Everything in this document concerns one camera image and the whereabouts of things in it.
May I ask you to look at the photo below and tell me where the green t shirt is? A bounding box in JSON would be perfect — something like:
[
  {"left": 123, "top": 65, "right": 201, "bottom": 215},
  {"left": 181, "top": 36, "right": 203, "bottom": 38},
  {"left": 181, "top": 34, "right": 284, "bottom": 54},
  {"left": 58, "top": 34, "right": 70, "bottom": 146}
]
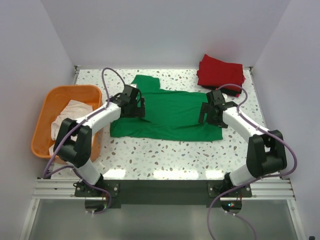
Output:
[{"left": 109, "top": 75, "right": 223, "bottom": 142}]

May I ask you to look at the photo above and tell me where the folded black t shirt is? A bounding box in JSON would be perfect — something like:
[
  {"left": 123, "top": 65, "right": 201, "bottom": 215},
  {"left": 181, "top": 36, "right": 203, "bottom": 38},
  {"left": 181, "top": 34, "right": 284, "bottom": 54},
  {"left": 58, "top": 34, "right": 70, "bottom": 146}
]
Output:
[{"left": 202, "top": 86, "right": 242, "bottom": 98}]

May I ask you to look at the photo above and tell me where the folded red t shirt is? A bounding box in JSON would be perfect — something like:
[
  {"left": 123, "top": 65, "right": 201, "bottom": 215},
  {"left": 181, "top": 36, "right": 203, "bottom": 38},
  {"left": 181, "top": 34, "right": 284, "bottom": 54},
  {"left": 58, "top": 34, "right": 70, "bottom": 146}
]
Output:
[{"left": 196, "top": 54, "right": 246, "bottom": 88}]

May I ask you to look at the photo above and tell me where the white t shirt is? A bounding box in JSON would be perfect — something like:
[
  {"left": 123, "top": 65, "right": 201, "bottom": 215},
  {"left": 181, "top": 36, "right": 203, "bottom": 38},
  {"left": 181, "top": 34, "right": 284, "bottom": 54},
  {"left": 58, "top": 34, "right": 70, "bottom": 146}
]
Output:
[{"left": 50, "top": 100, "right": 93, "bottom": 142}]

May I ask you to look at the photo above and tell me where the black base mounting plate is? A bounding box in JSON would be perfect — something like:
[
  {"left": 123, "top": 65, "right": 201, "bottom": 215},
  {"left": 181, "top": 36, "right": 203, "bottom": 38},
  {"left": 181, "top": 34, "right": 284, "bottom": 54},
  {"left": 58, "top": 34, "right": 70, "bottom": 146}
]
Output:
[{"left": 74, "top": 178, "right": 253, "bottom": 210}]

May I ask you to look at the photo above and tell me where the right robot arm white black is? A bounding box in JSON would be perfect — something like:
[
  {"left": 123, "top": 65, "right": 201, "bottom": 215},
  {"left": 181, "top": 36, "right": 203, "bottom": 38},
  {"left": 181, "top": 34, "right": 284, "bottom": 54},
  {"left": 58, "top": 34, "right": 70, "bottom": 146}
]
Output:
[{"left": 198, "top": 90, "right": 287, "bottom": 197}]

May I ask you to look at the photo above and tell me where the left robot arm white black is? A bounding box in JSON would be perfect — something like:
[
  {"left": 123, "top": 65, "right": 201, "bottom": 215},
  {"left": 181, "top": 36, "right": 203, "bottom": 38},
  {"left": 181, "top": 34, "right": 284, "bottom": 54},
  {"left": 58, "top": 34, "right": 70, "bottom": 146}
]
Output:
[{"left": 53, "top": 84, "right": 145, "bottom": 196}]

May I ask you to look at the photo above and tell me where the orange plastic basket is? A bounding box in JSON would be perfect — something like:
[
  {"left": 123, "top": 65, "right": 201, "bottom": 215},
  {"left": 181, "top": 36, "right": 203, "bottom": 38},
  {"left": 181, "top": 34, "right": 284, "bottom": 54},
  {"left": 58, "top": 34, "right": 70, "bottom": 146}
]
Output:
[{"left": 31, "top": 85, "right": 102, "bottom": 161}]

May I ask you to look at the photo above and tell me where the aluminium rail frame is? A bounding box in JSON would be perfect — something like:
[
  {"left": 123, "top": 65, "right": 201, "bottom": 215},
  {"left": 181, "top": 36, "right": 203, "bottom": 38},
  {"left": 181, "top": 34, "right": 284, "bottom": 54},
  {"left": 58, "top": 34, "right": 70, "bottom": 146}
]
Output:
[{"left": 19, "top": 179, "right": 308, "bottom": 240}]

